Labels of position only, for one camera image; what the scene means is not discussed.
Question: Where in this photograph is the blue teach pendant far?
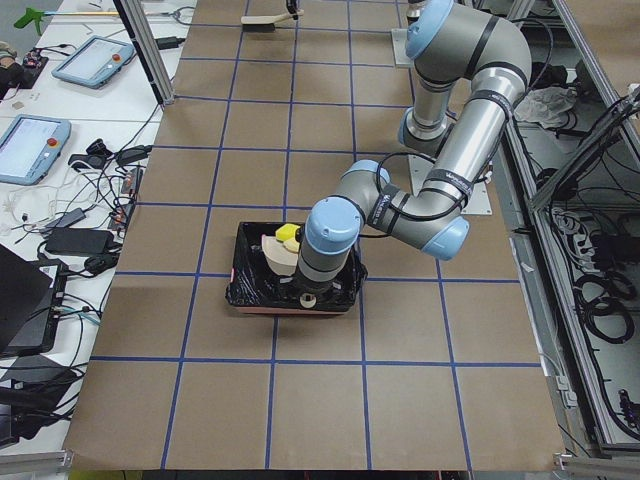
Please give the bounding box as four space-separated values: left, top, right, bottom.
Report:
52 36 135 89

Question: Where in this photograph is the black laptop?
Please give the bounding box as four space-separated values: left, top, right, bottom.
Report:
1 247 68 358

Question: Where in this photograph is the pink bin with black bag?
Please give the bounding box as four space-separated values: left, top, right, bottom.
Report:
225 222 368 315

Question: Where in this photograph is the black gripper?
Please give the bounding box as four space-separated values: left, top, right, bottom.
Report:
286 0 303 18
279 276 345 308

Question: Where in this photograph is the blue teach pendant near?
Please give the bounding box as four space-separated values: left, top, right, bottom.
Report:
1 114 71 186

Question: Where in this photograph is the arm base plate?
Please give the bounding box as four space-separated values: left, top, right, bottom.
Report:
391 28 413 69
407 152 494 216

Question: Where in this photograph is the black webcam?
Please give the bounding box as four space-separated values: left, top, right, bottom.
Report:
67 138 113 170

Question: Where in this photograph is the yellow sponge piece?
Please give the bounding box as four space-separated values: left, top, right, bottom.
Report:
275 223 300 242

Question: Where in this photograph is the blue teach pendant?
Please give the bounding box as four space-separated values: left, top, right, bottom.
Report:
52 36 135 89
1 114 71 186

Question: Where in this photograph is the black power brick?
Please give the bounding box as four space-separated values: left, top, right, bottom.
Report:
44 228 115 256

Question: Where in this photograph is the aluminium frame post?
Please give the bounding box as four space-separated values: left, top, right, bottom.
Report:
114 0 175 106

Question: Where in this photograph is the pale apple slice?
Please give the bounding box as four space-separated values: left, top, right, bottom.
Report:
282 237 300 253

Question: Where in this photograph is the beige plastic dustpan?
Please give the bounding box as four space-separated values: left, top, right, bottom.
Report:
261 235 298 276

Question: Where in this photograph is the beige hand brush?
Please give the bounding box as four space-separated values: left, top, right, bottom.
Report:
241 10 304 33

